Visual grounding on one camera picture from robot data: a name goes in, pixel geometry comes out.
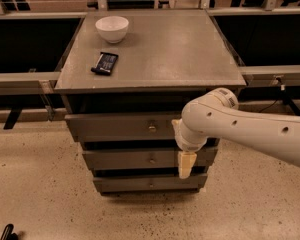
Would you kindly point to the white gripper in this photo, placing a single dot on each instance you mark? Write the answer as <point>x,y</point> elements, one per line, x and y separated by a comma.
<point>183,141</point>

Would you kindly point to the grey top drawer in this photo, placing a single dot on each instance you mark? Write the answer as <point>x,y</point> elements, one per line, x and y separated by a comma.
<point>105,127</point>

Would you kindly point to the grey drawer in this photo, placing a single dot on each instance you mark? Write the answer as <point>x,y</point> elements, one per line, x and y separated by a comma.
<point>105,127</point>
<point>149,183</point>
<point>139,158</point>

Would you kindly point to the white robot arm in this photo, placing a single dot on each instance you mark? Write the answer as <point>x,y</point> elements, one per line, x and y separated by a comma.
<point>216,115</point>

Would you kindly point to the grey middle drawer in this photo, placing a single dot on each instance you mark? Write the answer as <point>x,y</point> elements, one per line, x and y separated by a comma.
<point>139,158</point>

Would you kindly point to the grey bottom drawer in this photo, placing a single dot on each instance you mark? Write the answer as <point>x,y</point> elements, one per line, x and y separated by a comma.
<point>149,183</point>

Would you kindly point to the grey drawer cabinet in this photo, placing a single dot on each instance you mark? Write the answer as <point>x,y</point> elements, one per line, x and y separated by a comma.
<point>167,58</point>

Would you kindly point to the dark blue snack bar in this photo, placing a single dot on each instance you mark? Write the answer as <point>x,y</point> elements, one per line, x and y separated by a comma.
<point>105,64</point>

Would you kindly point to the white ceramic bowl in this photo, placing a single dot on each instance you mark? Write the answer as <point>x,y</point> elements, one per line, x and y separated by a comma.
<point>112,29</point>

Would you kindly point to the black object bottom left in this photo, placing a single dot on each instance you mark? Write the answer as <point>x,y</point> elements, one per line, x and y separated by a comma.
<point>8,233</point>

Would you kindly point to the grey right rail beam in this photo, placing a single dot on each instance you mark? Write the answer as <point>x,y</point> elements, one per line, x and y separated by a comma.
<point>268,76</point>

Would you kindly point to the grey rail beam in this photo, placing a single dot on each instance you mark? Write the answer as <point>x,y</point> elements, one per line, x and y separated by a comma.
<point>268,76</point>
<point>28,83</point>

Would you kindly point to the grey left rail beam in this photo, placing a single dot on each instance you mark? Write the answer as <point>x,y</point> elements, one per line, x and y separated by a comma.
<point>28,83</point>

